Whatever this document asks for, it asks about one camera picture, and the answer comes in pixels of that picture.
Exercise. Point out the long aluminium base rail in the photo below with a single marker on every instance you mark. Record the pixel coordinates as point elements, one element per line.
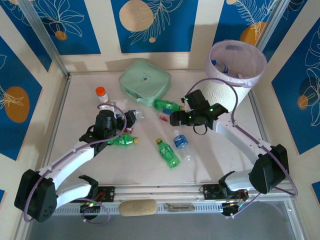
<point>160,192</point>

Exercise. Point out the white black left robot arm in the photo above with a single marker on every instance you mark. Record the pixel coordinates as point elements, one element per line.
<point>70,160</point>

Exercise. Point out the controller board with LED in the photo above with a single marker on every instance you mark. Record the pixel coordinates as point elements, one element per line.
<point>231,207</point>
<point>90,205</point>

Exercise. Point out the flat metal bracket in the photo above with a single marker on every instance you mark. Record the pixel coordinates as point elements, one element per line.
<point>178,207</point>

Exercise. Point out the white gauze packet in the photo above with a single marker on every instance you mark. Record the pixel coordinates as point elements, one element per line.
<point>118,103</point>

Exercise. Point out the red snack packet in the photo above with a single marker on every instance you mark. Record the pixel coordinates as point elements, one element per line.
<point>130,129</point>

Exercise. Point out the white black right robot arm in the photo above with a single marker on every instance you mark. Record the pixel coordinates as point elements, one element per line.
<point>237,135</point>

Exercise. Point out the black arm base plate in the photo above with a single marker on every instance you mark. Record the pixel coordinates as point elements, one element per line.
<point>108,193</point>
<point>210,191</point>

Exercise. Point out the aluminium side rail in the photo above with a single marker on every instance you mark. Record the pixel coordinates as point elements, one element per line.
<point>60,107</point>

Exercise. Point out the clear square plastic bottle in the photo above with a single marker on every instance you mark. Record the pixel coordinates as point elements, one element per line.
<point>163,117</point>

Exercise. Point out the slotted metal strip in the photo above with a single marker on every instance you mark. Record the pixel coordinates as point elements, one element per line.
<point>205,207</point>

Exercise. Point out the clear plastic blister pack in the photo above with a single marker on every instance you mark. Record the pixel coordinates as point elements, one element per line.
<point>140,115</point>

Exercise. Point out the blue floral wall panel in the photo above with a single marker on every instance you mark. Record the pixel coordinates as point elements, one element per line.
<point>287,100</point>
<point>230,20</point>
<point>85,25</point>
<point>22,37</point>
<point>25,75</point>
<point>175,37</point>

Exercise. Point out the blue label water bottle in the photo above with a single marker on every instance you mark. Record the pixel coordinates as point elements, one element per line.
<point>180,141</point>

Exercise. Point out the orange cap pill bottle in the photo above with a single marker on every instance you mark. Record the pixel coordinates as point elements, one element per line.
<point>102,96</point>

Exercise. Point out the green plastic soda bottle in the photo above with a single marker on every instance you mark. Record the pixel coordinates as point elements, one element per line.
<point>165,104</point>
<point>122,141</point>
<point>167,153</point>

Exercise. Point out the white ribbed bin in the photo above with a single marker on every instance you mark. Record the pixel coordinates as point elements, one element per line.
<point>220,96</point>

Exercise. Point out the small blue white box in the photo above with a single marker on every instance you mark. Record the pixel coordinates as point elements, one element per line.
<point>134,113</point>

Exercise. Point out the blue cap water bottle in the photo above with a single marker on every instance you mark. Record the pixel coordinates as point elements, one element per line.
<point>214,62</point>

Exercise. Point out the aluminium frame post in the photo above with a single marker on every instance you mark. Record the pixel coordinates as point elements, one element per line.
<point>271,22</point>
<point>42,32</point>

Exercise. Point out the mint green zip pouch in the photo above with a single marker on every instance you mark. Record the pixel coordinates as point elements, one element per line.
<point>145,80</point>

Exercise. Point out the tan foam roll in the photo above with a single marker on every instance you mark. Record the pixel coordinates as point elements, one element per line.
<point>137,207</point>

